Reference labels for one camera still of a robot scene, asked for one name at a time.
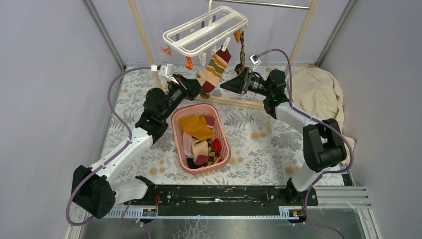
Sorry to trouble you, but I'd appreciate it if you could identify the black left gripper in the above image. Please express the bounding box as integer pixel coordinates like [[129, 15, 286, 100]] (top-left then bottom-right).
[[160, 74, 205, 120]]

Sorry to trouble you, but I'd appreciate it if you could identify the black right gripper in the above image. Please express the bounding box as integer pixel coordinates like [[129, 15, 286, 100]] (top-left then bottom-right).
[[220, 67, 272, 98]]

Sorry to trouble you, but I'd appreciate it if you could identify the mustard yellow sock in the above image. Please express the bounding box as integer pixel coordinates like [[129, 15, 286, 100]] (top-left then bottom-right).
[[179, 115, 215, 140]]

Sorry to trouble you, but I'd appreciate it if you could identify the pink laundry basket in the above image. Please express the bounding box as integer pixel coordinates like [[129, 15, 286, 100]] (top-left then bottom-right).
[[172, 104, 231, 175]]

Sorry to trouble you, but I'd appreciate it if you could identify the beige purple striped sock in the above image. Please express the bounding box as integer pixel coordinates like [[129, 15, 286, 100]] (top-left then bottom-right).
[[192, 140, 209, 166]]

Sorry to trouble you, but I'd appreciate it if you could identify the red snowflake sock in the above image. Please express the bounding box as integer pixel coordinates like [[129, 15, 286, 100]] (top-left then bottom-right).
[[211, 138, 222, 153]]

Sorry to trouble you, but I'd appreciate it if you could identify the brown argyle sock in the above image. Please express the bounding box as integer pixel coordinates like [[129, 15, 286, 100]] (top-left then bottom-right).
[[234, 32, 245, 75], [203, 140, 220, 166]]

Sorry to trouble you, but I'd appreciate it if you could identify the navy sock red cuff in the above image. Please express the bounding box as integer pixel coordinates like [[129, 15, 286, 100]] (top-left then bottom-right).
[[186, 158, 201, 169]]

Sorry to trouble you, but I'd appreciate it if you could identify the wooden clothes rack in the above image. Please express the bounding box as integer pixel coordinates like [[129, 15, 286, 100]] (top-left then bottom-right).
[[126, 0, 320, 134]]

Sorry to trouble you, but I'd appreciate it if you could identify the pink green patterned sock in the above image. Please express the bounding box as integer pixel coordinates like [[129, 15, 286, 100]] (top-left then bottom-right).
[[183, 131, 194, 158]]

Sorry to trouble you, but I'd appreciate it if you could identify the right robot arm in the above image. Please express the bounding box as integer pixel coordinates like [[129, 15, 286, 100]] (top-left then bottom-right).
[[220, 68, 347, 205]]

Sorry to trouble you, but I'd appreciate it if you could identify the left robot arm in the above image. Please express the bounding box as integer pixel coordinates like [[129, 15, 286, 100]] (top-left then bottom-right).
[[70, 74, 201, 219]]

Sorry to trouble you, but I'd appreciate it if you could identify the white plastic clip hanger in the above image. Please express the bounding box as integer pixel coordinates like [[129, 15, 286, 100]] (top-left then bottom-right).
[[162, 0, 248, 66]]

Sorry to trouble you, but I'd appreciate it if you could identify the orange clothes peg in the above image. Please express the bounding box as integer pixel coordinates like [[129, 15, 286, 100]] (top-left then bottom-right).
[[185, 56, 194, 70]]

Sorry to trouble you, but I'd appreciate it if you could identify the pink clothes peg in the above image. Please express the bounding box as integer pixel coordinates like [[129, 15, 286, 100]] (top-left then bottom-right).
[[159, 45, 173, 56]]

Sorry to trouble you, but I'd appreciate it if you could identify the beige cloth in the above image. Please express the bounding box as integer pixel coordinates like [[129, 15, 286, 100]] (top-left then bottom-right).
[[287, 65, 356, 165]]

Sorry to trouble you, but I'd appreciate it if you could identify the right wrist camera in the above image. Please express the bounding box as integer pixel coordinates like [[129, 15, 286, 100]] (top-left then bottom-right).
[[249, 54, 261, 71]]

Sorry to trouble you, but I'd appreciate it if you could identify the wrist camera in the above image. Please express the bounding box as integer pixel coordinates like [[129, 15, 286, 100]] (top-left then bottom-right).
[[150, 63, 179, 85], [249, 54, 261, 71]]

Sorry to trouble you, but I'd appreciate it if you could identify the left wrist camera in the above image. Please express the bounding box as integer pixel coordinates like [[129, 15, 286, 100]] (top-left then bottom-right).
[[150, 63, 179, 85]]

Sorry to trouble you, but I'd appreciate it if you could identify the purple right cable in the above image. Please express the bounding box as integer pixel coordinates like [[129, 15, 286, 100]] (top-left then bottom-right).
[[257, 48, 355, 239]]

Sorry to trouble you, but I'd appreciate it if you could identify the purple cable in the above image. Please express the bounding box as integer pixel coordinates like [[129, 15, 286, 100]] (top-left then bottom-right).
[[257, 48, 355, 239], [65, 66, 154, 239]]

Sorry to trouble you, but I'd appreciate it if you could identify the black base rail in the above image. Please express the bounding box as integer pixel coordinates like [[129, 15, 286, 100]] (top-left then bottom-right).
[[131, 185, 318, 217]]

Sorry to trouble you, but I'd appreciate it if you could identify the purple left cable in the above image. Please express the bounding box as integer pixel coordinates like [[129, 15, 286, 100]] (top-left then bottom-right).
[[65, 66, 154, 239]]

